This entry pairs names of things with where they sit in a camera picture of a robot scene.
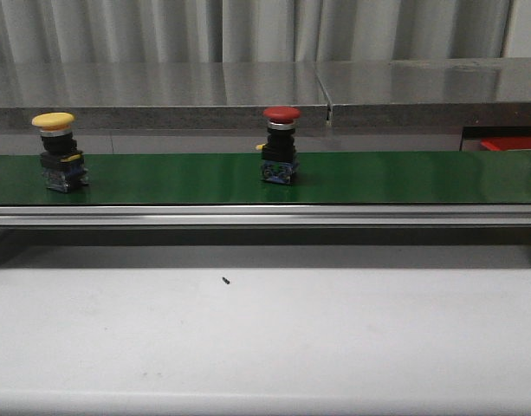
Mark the left grey stone countertop slab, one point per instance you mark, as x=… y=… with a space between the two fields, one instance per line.
x=146 y=96

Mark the grey stone countertop slab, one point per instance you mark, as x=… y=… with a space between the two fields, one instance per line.
x=434 y=93
x=146 y=96

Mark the green conveyor belt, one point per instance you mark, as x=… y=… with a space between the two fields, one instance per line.
x=323 y=178

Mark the red plastic tray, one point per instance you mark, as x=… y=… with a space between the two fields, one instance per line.
x=507 y=144

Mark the right grey stone countertop slab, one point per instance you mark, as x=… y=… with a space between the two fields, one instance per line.
x=434 y=93

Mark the grey pleated curtain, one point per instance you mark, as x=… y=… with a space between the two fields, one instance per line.
x=250 y=31

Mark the aluminium conveyor frame rail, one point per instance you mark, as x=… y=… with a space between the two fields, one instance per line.
x=265 y=215

